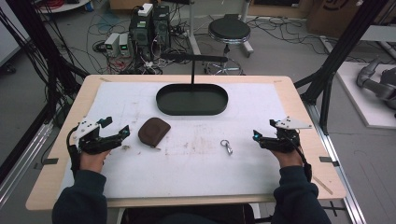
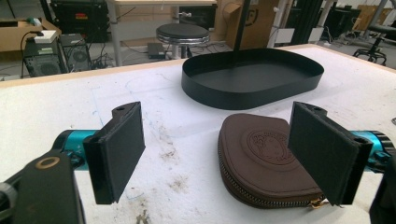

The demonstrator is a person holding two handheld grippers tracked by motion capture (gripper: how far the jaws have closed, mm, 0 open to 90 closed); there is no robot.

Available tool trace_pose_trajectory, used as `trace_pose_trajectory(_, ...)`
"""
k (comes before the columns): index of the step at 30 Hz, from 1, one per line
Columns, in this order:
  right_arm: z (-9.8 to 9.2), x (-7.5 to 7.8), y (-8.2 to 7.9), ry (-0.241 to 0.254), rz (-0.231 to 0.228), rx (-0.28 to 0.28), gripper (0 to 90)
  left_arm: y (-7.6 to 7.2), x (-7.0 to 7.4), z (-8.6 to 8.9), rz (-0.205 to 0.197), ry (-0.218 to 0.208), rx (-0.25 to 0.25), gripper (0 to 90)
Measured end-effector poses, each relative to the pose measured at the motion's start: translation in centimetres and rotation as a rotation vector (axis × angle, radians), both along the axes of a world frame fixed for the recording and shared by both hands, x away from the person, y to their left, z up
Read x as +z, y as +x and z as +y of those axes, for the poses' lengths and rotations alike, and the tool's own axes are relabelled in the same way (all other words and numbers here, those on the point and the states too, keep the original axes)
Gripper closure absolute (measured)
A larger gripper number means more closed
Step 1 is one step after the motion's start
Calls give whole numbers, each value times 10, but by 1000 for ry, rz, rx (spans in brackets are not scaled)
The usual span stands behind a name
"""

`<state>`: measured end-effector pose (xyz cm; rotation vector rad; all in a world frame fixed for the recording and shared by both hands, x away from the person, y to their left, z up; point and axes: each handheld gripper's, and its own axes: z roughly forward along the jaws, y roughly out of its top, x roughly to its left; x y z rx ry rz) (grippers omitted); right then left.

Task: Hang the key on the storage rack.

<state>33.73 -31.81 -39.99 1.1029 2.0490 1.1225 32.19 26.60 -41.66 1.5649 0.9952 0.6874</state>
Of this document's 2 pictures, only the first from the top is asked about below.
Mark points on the person's left hand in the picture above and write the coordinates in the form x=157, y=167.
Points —
x=93, y=161

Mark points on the aluminium rail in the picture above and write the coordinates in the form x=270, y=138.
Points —
x=339, y=168
x=21, y=165

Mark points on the black round stool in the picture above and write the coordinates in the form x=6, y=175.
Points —
x=229, y=30

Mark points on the black oval tray with hanger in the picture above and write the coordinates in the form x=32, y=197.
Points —
x=191, y=100

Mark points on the black computer tower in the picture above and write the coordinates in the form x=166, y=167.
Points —
x=140, y=35
x=162, y=26

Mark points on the person's lap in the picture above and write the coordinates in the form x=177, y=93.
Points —
x=186, y=216

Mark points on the black metal frame post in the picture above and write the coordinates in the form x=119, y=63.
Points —
x=40, y=49
x=336, y=53

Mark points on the white table leg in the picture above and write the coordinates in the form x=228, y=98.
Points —
x=193, y=28

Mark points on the grey power supply unit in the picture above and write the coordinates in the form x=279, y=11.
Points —
x=111, y=44
x=124, y=44

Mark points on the cardboard box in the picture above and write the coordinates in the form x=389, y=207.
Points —
x=333, y=14

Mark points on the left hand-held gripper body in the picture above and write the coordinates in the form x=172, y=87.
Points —
x=93, y=143

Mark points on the brown pouch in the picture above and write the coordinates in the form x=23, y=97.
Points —
x=153, y=132

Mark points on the white platform board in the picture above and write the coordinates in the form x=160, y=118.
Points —
x=358, y=99

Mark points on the black tape strip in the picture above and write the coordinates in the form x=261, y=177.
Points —
x=327, y=160
x=49, y=161

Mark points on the person's right hand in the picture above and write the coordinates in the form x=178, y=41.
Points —
x=289, y=158

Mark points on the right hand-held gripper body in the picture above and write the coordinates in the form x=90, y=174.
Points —
x=285, y=141

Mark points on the white table mat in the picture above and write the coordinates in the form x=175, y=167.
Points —
x=199, y=168

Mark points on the white box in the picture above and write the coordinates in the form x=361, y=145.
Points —
x=145, y=9

